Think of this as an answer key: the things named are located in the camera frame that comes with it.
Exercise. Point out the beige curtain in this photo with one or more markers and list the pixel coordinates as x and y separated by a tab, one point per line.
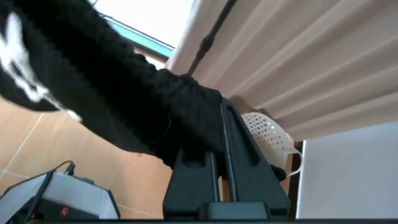
295	62

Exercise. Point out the black clothes rack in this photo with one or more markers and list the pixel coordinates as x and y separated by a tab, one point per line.
208	40

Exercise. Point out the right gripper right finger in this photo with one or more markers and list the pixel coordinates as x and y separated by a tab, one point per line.
258	186

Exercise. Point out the window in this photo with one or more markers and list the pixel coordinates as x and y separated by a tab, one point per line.
146	21

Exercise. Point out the white laundry basket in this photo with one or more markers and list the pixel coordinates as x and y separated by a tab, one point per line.
267	133

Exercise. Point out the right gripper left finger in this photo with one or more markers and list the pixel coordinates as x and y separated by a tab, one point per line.
189	186

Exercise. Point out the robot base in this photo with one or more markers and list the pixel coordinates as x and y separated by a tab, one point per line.
77	193

